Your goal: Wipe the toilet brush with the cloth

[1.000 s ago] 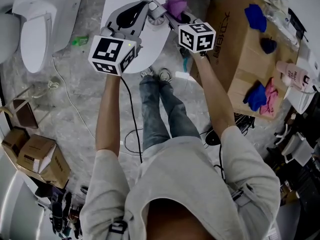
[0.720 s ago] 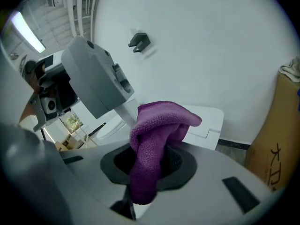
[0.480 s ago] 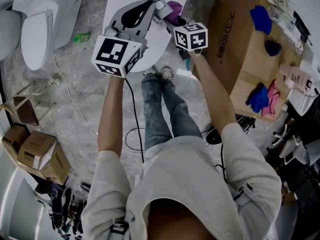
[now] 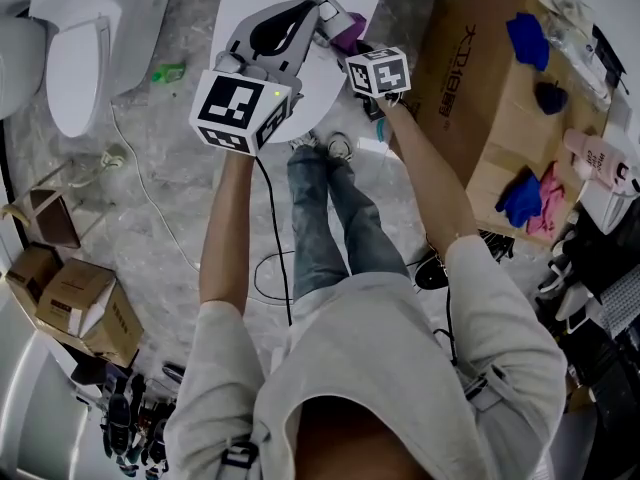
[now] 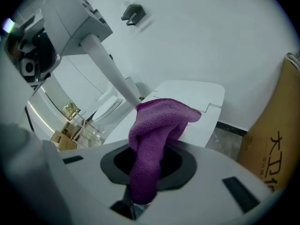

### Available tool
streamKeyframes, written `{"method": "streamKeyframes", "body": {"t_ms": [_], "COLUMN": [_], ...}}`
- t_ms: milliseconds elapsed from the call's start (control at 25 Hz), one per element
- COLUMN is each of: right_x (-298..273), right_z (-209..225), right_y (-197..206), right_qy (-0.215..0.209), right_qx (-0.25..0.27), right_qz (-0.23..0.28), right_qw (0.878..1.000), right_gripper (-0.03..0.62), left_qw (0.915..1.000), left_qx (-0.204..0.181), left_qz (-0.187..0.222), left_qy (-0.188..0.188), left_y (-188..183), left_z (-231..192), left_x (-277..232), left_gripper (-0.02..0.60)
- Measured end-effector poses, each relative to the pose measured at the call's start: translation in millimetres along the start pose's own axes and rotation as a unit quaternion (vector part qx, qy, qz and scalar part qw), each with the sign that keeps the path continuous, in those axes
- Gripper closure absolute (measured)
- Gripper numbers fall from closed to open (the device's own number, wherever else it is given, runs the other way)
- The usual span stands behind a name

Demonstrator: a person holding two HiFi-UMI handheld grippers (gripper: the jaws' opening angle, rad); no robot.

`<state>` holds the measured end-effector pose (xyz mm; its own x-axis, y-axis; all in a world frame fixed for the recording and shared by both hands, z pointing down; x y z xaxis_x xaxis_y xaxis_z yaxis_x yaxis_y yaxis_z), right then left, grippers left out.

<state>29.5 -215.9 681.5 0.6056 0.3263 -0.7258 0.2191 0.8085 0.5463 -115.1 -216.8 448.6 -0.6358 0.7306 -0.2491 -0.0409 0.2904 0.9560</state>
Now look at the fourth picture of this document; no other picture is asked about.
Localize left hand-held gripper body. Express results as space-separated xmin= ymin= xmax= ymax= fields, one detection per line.
xmin=188 ymin=0 xmax=322 ymax=157

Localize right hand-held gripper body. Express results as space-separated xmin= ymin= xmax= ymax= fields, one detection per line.
xmin=344 ymin=42 xmax=412 ymax=122

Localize purple cloth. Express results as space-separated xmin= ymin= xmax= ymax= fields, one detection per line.
xmin=329 ymin=11 xmax=370 ymax=57

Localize person's left forearm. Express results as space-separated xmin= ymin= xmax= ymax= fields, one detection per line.
xmin=198 ymin=150 xmax=262 ymax=312

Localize person's right forearm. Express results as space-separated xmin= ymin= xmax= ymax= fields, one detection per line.
xmin=387 ymin=96 xmax=480 ymax=252

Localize blue cloth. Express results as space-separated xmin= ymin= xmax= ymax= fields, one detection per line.
xmin=494 ymin=171 xmax=544 ymax=229
xmin=505 ymin=11 xmax=551 ymax=73

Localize white toilet with narrow lid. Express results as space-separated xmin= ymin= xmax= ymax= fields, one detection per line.
xmin=28 ymin=0 xmax=172 ymax=139

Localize dark navy cloth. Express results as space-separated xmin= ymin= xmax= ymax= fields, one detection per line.
xmin=533 ymin=80 xmax=570 ymax=117

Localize pink cloth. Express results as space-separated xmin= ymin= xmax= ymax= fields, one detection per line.
xmin=524 ymin=161 xmax=567 ymax=239

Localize white round toilet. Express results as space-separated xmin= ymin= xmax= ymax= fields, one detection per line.
xmin=0 ymin=15 xmax=50 ymax=120

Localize person's left hand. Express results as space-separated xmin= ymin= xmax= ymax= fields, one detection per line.
xmin=215 ymin=51 xmax=281 ymax=83

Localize person's left sneaker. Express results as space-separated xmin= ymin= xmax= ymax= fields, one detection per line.
xmin=288 ymin=130 xmax=321 ymax=153

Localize person's sneaker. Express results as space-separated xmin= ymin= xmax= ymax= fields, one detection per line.
xmin=326 ymin=131 xmax=355 ymax=162
xmin=288 ymin=130 xmax=321 ymax=153

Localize green plastic object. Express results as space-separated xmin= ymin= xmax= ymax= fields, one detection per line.
xmin=150 ymin=62 xmax=187 ymax=84

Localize person's right sneaker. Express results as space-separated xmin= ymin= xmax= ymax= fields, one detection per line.
xmin=326 ymin=131 xmax=355 ymax=162

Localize large printed cardboard box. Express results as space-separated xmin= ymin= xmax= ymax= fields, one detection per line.
xmin=388 ymin=0 xmax=622 ymax=245

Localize white power plug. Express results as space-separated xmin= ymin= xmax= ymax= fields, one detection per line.
xmin=98 ymin=142 xmax=129 ymax=170

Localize person's blue jeans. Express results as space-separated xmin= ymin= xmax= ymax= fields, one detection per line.
xmin=286 ymin=143 xmax=412 ymax=300

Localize clear plastic packaging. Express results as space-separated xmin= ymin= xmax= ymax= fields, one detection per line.
xmin=547 ymin=22 xmax=616 ymax=112

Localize black round device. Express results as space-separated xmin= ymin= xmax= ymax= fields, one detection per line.
xmin=413 ymin=255 xmax=450 ymax=292

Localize pink bottle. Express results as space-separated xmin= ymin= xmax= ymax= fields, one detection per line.
xmin=562 ymin=127 xmax=635 ymax=190

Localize cardboard box with white flap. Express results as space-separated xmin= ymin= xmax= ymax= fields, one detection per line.
xmin=33 ymin=257 xmax=146 ymax=369

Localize white plastic appliance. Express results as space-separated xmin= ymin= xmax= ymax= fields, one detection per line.
xmin=578 ymin=175 xmax=640 ymax=235

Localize small cardboard box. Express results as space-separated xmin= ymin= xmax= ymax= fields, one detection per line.
xmin=3 ymin=241 xmax=65 ymax=315

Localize person's grey sweatshirt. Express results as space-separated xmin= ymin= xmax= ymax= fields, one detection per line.
xmin=163 ymin=235 xmax=570 ymax=480

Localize pile of dark shoes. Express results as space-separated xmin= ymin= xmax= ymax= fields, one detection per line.
xmin=99 ymin=372 xmax=174 ymax=479

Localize white bathtub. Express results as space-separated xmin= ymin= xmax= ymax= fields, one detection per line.
xmin=0 ymin=287 xmax=104 ymax=480

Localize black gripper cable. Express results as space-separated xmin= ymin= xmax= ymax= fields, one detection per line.
xmin=252 ymin=153 xmax=297 ymax=327

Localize white cable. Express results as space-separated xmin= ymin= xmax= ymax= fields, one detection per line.
xmin=109 ymin=105 xmax=202 ymax=273

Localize black wire rack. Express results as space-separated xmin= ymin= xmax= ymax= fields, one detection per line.
xmin=476 ymin=227 xmax=516 ymax=265

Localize brown stool with white frame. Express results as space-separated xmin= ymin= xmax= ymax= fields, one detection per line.
xmin=8 ymin=156 xmax=117 ymax=252

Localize black strap buckle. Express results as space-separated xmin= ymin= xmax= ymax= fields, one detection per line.
xmin=219 ymin=440 xmax=261 ymax=469

